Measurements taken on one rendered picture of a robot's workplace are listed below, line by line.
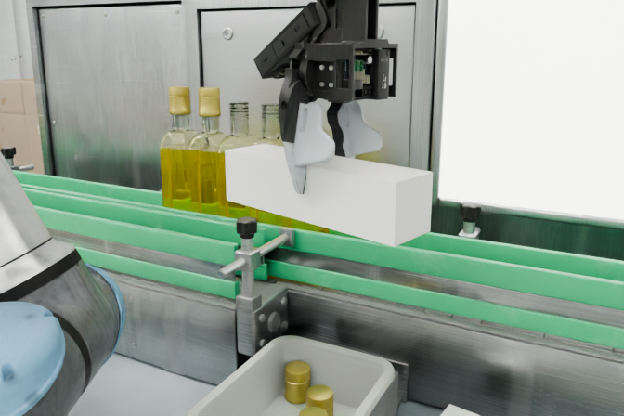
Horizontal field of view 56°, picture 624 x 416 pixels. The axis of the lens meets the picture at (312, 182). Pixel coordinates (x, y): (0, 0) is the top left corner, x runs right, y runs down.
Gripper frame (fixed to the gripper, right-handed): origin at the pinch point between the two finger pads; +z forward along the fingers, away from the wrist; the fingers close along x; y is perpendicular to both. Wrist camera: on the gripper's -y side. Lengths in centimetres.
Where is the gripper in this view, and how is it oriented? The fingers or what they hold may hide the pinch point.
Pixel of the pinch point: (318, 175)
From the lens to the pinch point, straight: 62.1
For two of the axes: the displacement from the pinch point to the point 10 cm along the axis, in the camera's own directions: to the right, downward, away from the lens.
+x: 6.8, -1.7, 7.1
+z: 0.0, 9.7, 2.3
